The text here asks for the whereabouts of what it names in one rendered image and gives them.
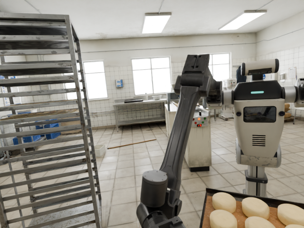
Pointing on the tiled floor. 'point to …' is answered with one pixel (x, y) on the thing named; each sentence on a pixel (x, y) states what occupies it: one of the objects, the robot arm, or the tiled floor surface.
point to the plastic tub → (99, 149)
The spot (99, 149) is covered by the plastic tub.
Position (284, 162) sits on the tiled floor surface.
